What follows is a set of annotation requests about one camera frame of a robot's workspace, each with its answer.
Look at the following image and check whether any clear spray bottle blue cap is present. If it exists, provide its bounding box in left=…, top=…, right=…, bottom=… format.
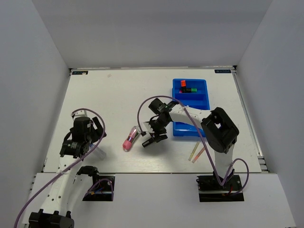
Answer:
left=90, top=144, right=106, bottom=160

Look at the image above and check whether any pink crayon tube case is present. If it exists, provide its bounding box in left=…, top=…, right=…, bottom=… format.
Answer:
left=122, top=126, right=140, bottom=152

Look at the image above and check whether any yellow thin pen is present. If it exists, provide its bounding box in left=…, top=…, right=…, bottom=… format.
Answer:
left=188, top=142, right=200, bottom=161

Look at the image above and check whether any orange thin pen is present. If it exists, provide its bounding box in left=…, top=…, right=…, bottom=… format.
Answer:
left=192, top=147, right=205, bottom=163

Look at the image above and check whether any green cap black highlighter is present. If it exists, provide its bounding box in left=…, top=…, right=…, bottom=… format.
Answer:
left=181, top=88, right=197, bottom=93

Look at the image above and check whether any orange cap black highlighter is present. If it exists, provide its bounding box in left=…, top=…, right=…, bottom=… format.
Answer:
left=180, top=80, right=186, bottom=89

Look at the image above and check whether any yellow cap black highlighter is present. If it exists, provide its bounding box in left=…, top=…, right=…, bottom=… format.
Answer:
left=142, top=138, right=154, bottom=148

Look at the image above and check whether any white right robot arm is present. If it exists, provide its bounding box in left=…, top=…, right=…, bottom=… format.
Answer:
left=122, top=95, right=239, bottom=190

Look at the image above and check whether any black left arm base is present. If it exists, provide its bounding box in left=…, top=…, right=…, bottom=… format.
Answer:
left=82, top=174, right=115, bottom=202

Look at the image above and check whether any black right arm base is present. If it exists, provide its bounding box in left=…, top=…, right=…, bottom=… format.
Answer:
left=196, top=175, right=245, bottom=202

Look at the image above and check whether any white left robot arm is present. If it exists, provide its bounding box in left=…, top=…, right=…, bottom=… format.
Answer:
left=28, top=116, right=104, bottom=228

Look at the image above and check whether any blue plastic compartment bin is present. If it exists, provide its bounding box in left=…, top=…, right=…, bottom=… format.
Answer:
left=172, top=78, right=210, bottom=137

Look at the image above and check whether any left corner table label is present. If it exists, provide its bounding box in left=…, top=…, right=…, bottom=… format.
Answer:
left=72, top=71, right=88, bottom=75

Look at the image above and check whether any corner table label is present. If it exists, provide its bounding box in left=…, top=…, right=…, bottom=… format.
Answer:
left=72, top=71, right=88, bottom=75
left=214, top=69, right=231, bottom=74

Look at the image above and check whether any right corner table label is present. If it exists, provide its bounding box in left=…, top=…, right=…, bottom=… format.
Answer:
left=214, top=69, right=231, bottom=74

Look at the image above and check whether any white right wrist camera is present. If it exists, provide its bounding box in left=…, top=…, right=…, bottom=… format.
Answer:
left=136, top=125, right=147, bottom=136

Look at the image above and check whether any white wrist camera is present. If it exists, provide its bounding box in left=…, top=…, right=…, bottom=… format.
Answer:
left=71, top=109, right=88, bottom=120
left=136, top=125, right=147, bottom=136

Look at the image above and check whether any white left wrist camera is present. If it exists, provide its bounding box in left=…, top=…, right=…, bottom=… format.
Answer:
left=71, top=109, right=88, bottom=120

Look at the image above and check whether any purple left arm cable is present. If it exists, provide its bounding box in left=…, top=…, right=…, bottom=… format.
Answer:
left=13, top=108, right=114, bottom=228

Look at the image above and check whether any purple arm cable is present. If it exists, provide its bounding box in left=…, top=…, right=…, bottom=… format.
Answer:
left=138, top=95, right=249, bottom=196
left=13, top=108, right=114, bottom=228

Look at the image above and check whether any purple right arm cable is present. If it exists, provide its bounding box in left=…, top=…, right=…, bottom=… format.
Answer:
left=138, top=95, right=249, bottom=196

